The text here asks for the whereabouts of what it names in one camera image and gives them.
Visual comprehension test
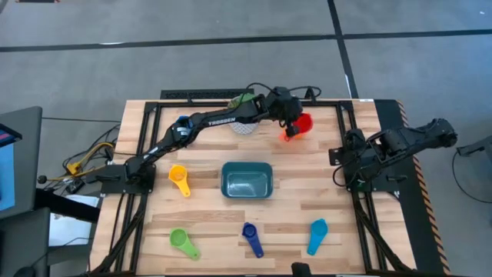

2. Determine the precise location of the green measuring cup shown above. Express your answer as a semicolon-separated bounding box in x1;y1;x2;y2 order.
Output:
169;227;201;261

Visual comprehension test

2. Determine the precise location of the red measuring cup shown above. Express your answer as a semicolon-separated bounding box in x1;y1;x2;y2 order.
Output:
282;112;314;142

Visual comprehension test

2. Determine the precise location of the black floor cable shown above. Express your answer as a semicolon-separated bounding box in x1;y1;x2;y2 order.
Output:
450;151;492;205

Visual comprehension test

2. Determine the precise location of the yellow cable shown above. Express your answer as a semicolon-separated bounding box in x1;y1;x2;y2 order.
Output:
63;142;116;180

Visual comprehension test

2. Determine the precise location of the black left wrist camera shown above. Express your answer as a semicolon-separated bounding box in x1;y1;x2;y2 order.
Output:
273;86;294;102

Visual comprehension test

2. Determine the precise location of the dark blue measuring cup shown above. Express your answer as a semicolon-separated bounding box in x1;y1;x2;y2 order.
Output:
241;222;265;259

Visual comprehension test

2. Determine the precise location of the black table-level camera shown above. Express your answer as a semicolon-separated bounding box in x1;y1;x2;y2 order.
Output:
291;262;312;277

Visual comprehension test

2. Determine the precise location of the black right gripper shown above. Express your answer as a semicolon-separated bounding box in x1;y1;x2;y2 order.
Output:
329;128;376;167

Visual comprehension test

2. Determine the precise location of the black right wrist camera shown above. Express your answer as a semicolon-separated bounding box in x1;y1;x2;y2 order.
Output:
346;129;366;147

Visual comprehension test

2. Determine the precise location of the teal plastic basket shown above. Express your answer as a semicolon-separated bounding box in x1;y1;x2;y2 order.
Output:
221;161;274;200

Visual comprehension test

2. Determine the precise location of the light blue measuring cup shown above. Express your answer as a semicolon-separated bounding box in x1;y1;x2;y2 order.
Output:
306;218;330;257

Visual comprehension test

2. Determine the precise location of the yellow measuring cup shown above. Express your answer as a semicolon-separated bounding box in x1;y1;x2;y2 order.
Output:
168;164;192;199

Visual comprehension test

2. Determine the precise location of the potted plant white patterned pot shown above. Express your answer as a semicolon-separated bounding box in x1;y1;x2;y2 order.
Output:
227;92;262;135

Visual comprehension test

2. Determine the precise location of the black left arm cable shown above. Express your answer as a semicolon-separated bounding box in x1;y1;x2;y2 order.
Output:
245;82;322;102

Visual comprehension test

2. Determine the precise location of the black floor stand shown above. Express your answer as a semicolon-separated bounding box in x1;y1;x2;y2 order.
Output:
456;134;492;157

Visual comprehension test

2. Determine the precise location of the black metal table frame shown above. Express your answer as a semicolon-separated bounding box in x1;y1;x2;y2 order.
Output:
90;99;414;276

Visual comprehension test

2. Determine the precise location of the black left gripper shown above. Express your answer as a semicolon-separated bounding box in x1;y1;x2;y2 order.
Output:
266;87;304;139

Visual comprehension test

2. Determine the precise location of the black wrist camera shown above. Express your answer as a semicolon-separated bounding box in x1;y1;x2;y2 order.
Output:
346;129;366;147
273;86;294;102

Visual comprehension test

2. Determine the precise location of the computer monitor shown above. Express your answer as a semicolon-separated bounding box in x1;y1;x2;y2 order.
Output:
0;122;23;212

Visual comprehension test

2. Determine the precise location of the black hazard-striped mat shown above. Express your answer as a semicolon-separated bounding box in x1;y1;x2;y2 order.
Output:
374;98;451;276

